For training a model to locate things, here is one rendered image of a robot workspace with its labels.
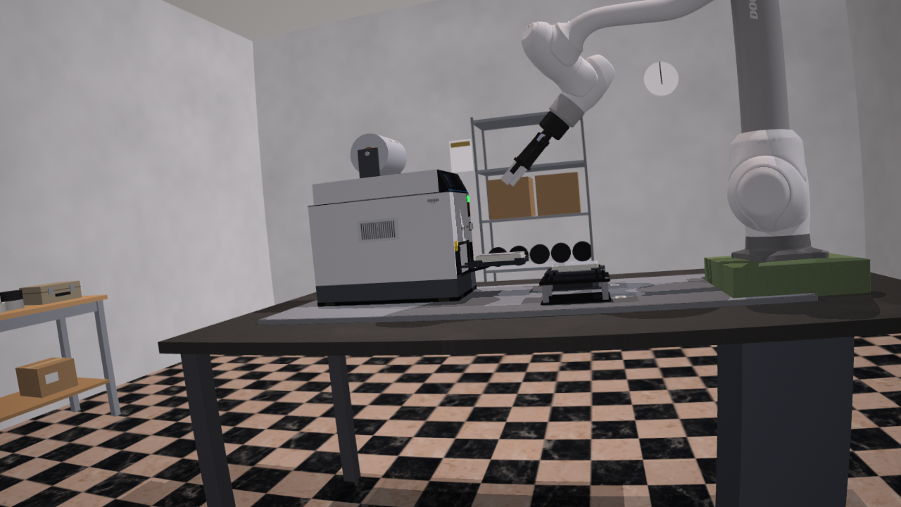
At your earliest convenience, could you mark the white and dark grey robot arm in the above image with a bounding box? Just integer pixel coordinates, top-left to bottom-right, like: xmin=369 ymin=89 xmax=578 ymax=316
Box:
xmin=522 ymin=0 xmax=829 ymax=263

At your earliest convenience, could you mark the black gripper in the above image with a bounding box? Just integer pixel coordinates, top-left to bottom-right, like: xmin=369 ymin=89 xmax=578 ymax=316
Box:
xmin=501 ymin=111 xmax=569 ymax=186

